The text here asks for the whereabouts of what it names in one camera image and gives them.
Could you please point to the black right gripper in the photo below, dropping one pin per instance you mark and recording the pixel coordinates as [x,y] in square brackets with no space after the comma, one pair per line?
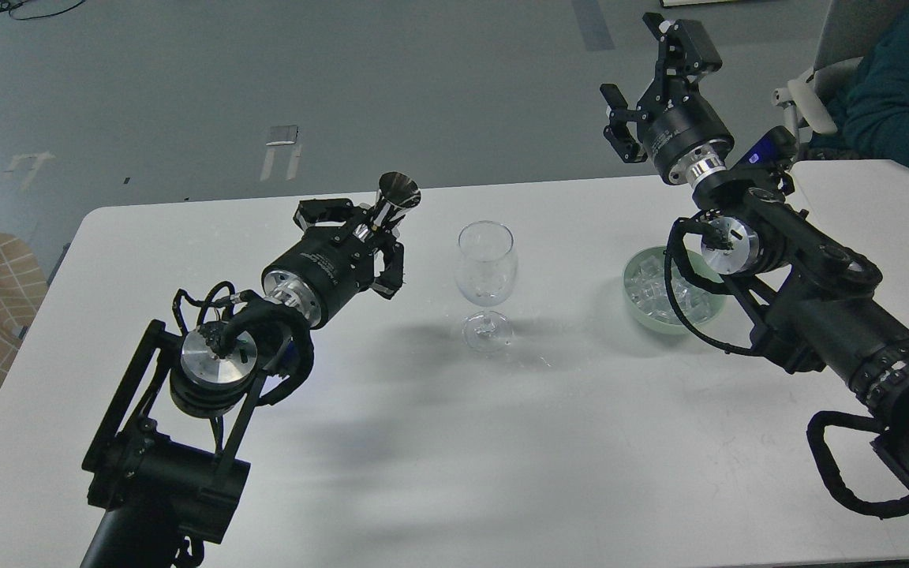
[672,118]

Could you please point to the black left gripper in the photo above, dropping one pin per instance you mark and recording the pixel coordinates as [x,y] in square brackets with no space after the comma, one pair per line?
[333,261]

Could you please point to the steel double jigger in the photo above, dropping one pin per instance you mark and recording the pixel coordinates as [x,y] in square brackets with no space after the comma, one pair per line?
[397,194]

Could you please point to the green bowl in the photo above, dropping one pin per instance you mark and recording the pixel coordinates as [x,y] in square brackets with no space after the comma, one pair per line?
[636,304]

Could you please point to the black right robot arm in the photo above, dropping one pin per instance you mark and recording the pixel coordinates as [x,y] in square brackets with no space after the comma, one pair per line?
[810,299]

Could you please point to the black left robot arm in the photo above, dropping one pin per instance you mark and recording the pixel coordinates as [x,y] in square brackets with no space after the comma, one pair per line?
[164,460]

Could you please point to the clear wine glass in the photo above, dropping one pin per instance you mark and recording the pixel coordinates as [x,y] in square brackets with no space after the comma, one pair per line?
[486,276]

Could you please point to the clear ice cubes pile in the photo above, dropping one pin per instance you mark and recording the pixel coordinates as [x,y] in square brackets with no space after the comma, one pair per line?
[652,292]

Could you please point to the silver floor socket plate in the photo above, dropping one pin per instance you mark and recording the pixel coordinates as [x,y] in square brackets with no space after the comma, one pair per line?
[279,135]

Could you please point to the white office chair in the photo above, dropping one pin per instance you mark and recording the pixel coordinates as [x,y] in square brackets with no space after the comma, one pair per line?
[850,31]

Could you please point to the person in teal sweater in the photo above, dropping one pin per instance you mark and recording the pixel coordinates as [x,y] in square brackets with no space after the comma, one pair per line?
[871,112]

